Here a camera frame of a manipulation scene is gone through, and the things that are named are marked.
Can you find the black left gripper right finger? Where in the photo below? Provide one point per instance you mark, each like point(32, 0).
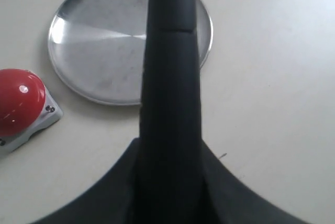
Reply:
point(228, 200)

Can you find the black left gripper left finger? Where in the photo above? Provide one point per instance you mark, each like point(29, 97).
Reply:
point(110, 200)

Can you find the yellow black claw hammer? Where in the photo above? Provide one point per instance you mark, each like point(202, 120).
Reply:
point(169, 166)

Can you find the red dome push button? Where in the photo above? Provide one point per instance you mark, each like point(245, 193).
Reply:
point(27, 107)

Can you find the round steel plate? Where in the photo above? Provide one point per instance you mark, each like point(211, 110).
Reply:
point(97, 47)

